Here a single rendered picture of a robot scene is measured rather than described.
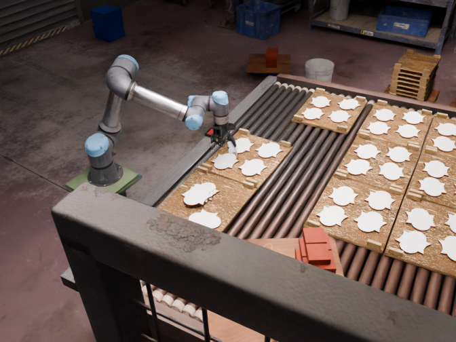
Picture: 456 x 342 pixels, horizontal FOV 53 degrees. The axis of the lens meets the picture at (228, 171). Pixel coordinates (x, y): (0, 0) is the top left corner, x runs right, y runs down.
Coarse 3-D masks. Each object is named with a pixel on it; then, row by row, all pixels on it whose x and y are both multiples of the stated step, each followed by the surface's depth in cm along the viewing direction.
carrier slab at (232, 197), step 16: (192, 176) 237; (208, 176) 237; (176, 192) 228; (224, 192) 226; (240, 192) 226; (160, 208) 218; (176, 208) 218; (192, 208) 218; (208, 208) 217; (224, 208) 217; (240, 208) 217; (224, 224) 208
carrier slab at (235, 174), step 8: (240, 136) 266; (248, 136) 266; (256, 136) 265; (256, 144) 259; (216, 152) 254; (224, 152) 254; (248, 152) 253; (256, 152) 253; (288, 152) 252; (208, 160) 248; (240, 160) 247; (248, 160) 247; (264, 160) 247; (272, 160) 246; (280, 160) 246; (232, 168) 242; (272, 168) 241; (224, 176) 237; (232, 176) 236; (240, 176) 236; (256, 176) 236; (264, 176) 235
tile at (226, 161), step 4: (220, 156) 249; (224, 156) 249; (228, 156) 249; (232, 156) 249; (212, 160) 246; (216, 160) 246; (220, 160) 246; (224, 160) 246; (228, 160) 246; (232, 160) 246; (236, 160) 246; (216, 164) 243; (220, 164) 243; (224, 164) 243; (228, 164) 243; (232, 164) 243; (216, 168) 241; (220, 168) 240; (224, 168) 240
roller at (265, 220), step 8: (320, 136) 266; (320, 144) 262; (312, 152) 254; (304, 160) 248; (304, 168) 244; (296, 176) 238; (288, 184) 232; (280, 192) 228; (288, 192) 229; (280, 200) 223; (272, 208) 218; (264, 216) 214; (272, 216) 216; (264, 224) 210; (256, 232) 206; (200, 312) 173; (200, 320) 171
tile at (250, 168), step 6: (246, 162) 244; (252, 162) 244; (258, 162) 244; (240, 168) 240; (246, 168) 240; (252, 168) 239; (258, 168) 239; (264, 168) 240; (246, 174) 235; (252, 174) 235; (258, 174) 236
